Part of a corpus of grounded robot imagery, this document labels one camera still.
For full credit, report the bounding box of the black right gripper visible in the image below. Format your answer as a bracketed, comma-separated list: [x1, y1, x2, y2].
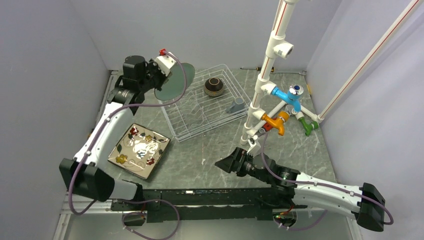
[215, 146, 272, 184]

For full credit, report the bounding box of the teal flower ceramic plate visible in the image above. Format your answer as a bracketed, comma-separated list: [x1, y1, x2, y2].
[154, 62, 196, 101]

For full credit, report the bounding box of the grey dotted ceramic mug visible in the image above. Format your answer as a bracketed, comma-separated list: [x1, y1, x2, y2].
[225, 96, 246, 114]

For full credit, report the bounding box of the brown patterned ceramic bowl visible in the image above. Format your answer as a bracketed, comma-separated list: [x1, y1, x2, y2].
[203, 77, 224, 97]

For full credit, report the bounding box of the brown rectangular floral plate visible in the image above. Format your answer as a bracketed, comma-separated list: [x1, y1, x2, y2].
[108, 123, 171, 180]

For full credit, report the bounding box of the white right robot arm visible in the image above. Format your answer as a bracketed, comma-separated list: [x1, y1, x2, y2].
[214, 147, 387, 232]

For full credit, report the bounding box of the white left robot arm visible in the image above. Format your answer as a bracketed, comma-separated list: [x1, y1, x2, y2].
[59, 51, 183, 210]

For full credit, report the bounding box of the orange pipe fitting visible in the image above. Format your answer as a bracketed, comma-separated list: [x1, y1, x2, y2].
[260, 111, 290, 136]

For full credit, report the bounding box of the green pipe fitting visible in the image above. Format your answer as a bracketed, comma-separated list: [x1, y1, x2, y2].
[298, 117, 320, 136]

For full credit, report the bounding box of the blue pipe valve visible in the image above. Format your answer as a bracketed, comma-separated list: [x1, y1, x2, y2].
[271, 85, 304, 113]

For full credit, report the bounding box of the white diagonal PVC pipe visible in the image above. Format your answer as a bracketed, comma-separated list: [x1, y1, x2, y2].
[316, 0, 424, 123]

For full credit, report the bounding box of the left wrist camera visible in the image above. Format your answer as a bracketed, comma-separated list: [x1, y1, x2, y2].
[154, 48, 176, 77]

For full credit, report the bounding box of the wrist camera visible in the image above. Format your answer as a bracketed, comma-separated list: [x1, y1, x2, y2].
[247, 135, 261, 157]
[154, 48, 176, 77]

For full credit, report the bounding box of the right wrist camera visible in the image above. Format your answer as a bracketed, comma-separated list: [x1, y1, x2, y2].
[247, 135, 261, 157]

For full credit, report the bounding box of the white wire dish rack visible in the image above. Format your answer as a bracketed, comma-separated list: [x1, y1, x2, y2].
[161, 64, 251, 142]

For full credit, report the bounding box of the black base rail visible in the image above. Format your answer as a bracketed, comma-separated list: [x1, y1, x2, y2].
[110, 187, 306, 223]

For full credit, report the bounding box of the yellow handled screwdriver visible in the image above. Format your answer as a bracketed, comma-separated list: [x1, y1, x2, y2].
[240, 66, 275, 73]

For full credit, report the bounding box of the white PVC pipe frame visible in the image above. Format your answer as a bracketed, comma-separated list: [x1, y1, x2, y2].
[239, 0, 327, 146]

